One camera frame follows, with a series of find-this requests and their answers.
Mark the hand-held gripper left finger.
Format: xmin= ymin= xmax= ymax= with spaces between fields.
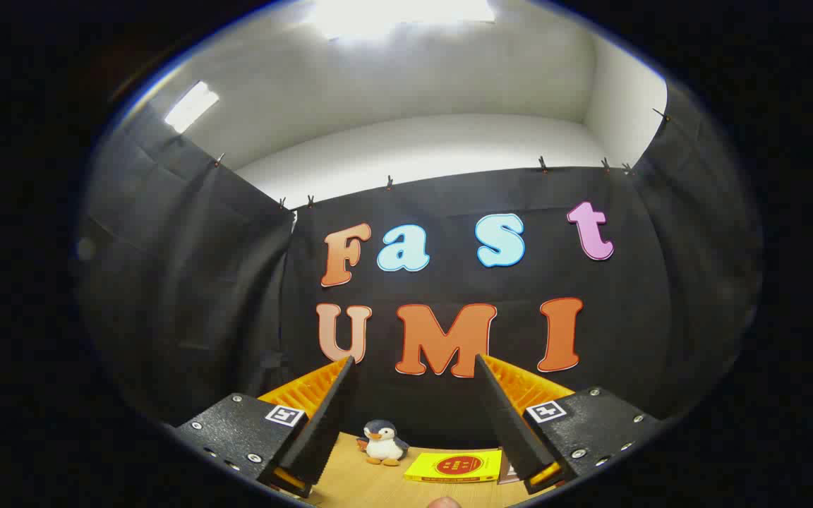
xmin=175 ymin=355 xmax=358 ymax=499

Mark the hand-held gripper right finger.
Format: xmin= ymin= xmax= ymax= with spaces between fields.
xmin=475 ymin=353 xmax=663 ymax=495

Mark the ceiling light panel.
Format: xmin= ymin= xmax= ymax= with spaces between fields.
xmin=311 ymin=0 xmax=499 ymax=40
xmin=164 ymin=80 xmax=220 ymax=135

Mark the penguin plush toy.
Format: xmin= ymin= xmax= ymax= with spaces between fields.
xmin=357 ymin=419 xmax=411 ymax=467

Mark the yellow book with red circle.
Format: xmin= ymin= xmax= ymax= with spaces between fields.
xmin=404 ymin=449 xmax=503 ymax=484

